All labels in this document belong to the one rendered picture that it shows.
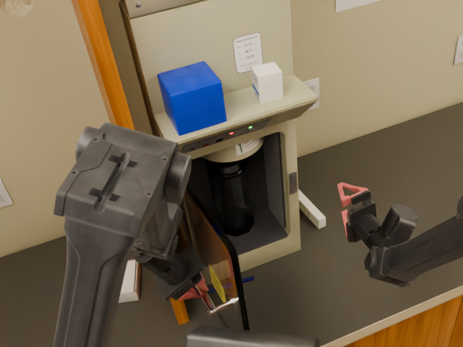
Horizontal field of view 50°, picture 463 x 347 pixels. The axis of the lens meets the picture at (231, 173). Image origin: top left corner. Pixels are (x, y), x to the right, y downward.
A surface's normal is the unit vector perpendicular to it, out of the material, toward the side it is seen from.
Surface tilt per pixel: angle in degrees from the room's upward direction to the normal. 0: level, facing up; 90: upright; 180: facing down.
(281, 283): 0
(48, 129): 90
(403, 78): 90
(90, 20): 90
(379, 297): 0
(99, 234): 71
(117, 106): 90
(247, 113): 0
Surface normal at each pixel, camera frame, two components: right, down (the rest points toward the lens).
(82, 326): -0.10, 0.34
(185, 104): 0.36, 0.55
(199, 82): -0.11, -0.77
